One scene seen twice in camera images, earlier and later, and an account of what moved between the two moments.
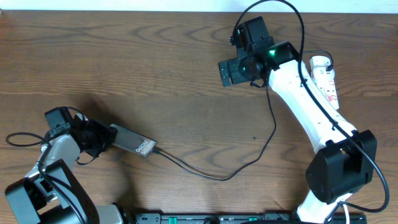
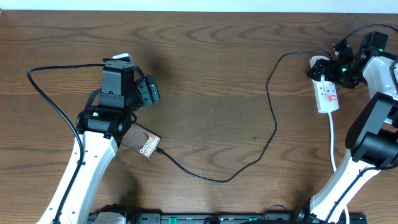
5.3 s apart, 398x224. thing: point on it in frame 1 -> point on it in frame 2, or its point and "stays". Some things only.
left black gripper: [105, 134] -> [148, 90]
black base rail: [242, 218] stays
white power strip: [325, 79] stays
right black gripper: [236, 76] -> [329, 75]
